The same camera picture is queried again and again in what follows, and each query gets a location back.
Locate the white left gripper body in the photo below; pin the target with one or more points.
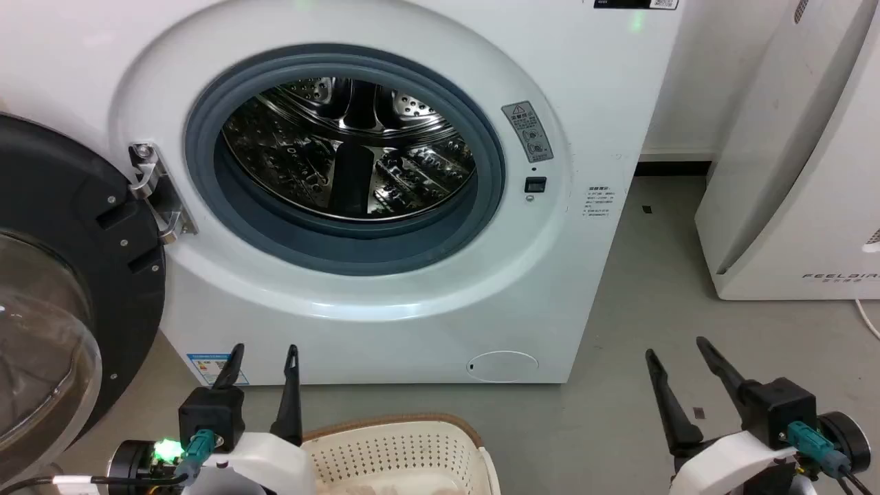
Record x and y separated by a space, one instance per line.
275 464

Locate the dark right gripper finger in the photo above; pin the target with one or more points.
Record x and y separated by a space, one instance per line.
670 405
722 371

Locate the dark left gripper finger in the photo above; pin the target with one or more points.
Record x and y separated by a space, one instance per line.
230 368
290 399

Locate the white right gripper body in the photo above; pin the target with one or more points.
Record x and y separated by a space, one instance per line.
729 464

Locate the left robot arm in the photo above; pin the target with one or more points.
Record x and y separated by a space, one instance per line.
137 467

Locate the stainless steel washing machine drum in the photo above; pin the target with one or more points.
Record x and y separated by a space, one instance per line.
309 165

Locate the black round washer door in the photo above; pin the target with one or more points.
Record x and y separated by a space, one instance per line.
48 227

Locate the blue energy label sticker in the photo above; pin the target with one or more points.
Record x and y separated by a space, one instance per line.
210 368

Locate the white front-load washing machine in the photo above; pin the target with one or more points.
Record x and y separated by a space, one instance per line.
385 330

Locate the cream perforated laundry basket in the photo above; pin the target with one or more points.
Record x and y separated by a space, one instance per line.
405 450

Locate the metal door hinge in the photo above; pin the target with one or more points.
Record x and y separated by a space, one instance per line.
157 192

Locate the black baseboard strip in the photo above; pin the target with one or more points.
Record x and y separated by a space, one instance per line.
674 168

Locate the small printed text sticker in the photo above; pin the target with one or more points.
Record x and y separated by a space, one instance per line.
599 201

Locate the white air purifier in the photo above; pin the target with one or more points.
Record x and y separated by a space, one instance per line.
797 172

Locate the grey rubber door gasket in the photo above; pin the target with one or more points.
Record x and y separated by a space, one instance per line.
474 220

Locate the black door latch slot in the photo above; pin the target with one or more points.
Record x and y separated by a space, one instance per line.
535 184

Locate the grey warning label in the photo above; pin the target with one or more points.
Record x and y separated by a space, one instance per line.
528 132

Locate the black label strip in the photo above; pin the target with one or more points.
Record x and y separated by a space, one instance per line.
636 3

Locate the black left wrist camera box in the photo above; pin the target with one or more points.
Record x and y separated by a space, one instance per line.
212 416

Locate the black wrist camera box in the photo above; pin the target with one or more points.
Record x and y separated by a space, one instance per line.
777 409
212 416

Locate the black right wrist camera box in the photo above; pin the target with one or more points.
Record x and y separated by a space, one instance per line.
777 409

